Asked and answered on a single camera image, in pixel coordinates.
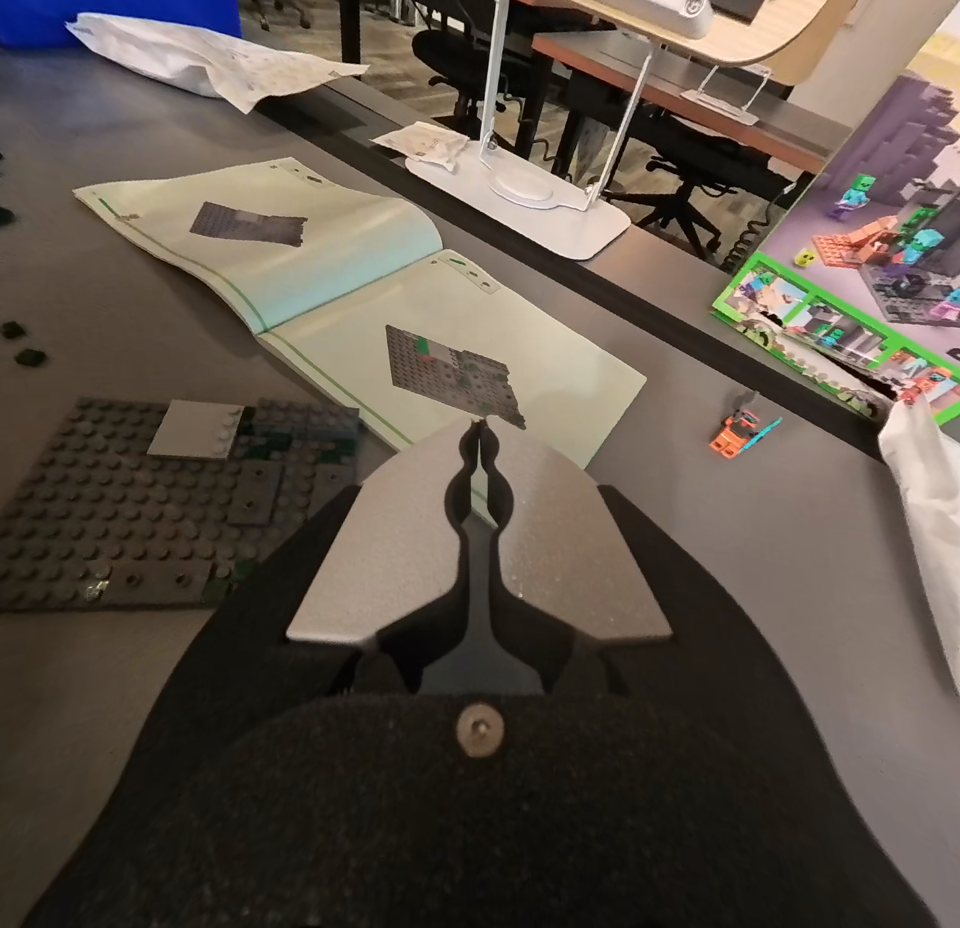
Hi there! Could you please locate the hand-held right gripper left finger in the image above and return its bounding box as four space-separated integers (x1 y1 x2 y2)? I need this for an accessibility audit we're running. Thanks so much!
286 420 483 692

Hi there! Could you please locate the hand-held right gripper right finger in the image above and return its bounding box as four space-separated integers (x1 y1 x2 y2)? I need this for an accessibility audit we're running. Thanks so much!
484 420 674 692

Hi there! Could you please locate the dark grey studded baseplate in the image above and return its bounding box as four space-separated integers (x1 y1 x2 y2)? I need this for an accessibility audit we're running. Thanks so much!
0 397 369 612

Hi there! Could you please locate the blue plastic bin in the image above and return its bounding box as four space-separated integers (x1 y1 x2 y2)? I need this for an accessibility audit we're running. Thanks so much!
0 0 243 50

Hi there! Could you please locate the grey desk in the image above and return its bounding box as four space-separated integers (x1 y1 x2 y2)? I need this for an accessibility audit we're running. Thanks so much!
0 31 960 928

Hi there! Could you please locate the white desk lamp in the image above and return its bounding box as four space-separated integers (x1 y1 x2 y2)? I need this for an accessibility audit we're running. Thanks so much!
405 0 714 261

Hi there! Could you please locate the orange toy figure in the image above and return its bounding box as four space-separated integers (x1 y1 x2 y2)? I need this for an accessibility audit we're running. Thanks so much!
708 391 783 460

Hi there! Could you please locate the light grey square tile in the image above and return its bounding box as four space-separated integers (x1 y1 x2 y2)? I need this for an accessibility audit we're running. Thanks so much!
146 400 247 460

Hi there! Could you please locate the open instruction booklet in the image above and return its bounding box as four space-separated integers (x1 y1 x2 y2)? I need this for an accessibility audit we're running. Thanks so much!
72 157 648 527

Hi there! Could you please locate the plain white bag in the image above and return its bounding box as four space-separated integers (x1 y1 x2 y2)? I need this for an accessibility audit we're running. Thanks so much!
877 399 960 696

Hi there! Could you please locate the small clear plastic bag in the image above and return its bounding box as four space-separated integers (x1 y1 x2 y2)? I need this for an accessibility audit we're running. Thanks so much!
371 121 472 173

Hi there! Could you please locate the white laptop stand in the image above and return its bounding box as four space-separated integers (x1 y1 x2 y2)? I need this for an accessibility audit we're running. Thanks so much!
678 65 774 126

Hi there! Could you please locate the toy set cardboard box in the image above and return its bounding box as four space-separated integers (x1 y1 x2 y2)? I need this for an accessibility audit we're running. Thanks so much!
711 0 960 445

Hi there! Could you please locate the white printed paper bag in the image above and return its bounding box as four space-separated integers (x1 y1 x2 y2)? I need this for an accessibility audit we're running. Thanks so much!
66 13 370 115

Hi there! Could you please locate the light wooden curved board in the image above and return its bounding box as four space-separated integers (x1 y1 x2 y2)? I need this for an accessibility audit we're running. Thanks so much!
705 0 879 68

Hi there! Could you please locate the black coiled cable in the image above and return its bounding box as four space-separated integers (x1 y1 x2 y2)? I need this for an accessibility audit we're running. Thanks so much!
721 181 796 273

